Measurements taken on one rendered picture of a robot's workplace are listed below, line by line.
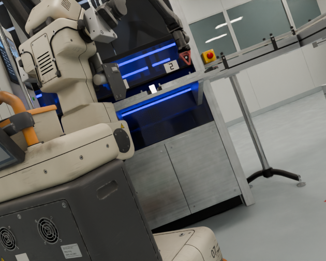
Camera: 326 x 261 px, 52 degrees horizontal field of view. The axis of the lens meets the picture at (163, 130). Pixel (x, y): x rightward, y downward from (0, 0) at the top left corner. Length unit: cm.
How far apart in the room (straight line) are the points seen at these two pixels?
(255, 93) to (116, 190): 619
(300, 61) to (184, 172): 563
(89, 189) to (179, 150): 125
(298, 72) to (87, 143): 667
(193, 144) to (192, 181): 24
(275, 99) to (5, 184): 647
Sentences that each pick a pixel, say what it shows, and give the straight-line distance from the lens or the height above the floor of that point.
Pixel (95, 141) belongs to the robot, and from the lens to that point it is 101.
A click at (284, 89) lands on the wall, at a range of 728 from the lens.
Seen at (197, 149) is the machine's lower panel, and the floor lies 46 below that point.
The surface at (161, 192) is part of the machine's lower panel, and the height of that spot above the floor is 29.
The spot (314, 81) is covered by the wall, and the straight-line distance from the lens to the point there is 756.
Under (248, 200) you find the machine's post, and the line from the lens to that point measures 227.
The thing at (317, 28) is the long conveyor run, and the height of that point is 90.
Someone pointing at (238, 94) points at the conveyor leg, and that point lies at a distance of 234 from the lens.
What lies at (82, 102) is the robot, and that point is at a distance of 134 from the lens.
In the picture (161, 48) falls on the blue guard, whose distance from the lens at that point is 216.
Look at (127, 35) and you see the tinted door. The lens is 219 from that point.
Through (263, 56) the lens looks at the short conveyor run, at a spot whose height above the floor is 87.
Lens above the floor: 77
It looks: 3 degrees down
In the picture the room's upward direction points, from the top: 21 degrees counter-clockwise
